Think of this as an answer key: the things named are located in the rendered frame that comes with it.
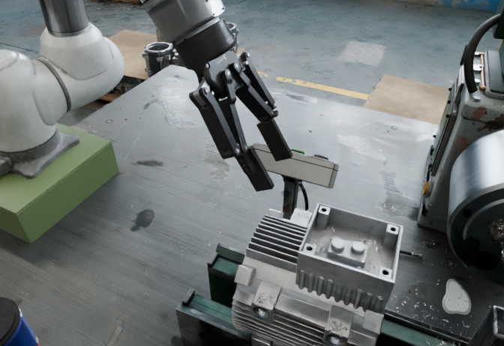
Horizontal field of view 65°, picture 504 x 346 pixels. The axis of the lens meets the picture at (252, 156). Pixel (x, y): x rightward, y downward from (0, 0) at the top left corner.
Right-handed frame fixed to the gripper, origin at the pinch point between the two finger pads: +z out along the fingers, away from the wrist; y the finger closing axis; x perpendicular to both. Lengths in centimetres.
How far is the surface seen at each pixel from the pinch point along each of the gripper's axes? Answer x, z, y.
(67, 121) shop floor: 241, -2, 129
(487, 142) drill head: -24.8, 21.9, 29.0
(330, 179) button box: 0.3, 14.9, 14.9
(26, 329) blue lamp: 9.0, -5.3, -34.0
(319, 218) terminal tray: -5.3, 10.0, -2.9
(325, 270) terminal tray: -7.8, 12.0, -10.9
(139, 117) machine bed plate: 81, -1, 52
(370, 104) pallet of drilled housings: 58, 87, 217
